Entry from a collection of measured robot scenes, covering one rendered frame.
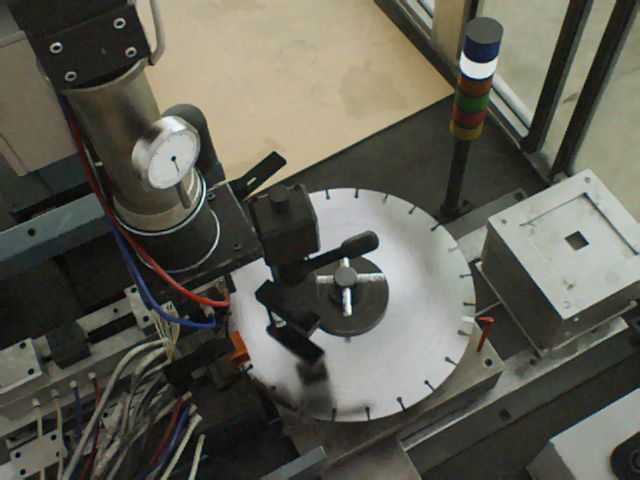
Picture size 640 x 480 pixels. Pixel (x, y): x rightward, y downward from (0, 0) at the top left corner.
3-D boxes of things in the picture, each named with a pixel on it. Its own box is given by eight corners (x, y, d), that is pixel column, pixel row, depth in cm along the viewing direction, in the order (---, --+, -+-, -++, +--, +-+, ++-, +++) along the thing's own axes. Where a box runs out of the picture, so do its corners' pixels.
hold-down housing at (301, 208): (314, 268, 81) (300, 162, 63) (327, 304, 79) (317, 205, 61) (267, 283, 80) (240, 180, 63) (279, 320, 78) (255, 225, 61)
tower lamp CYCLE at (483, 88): (479, 66, 96) (482, 49, 93) (498, 88, 94) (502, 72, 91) (450, 78, 95) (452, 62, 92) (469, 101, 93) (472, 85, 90)
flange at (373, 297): (403, 314, 91) (404, 306, 89) (323, 348, 89) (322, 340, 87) (367, 245, 96) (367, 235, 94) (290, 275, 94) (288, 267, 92)
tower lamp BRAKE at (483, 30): (486, 30, 90) (489, 11, 88) (506, 53, 88) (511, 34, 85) (455, 43, 89) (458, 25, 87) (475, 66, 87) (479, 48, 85)
